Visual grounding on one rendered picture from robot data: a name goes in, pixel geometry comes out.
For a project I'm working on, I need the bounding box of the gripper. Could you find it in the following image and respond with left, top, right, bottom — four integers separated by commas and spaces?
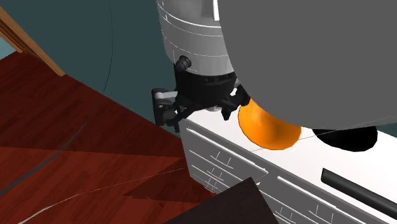
151, 55, 251, 133

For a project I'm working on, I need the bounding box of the orange round bowl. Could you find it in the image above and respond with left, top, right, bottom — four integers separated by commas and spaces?
237, 98, 303, 151

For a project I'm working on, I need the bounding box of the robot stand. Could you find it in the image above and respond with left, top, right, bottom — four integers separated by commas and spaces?
164, 176, 281, 224

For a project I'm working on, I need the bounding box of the white chest of drawers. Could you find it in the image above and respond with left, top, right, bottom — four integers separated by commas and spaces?
178, 105, 397, 224

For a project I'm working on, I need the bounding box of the black round object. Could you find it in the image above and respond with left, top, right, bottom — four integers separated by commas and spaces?
311, 125, 379, 153

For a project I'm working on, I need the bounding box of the black long rod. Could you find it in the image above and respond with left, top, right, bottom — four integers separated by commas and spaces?
320, 167, 397, 221

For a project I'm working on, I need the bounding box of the wooden door frame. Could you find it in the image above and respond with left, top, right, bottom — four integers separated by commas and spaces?
0, 5, 66, 78

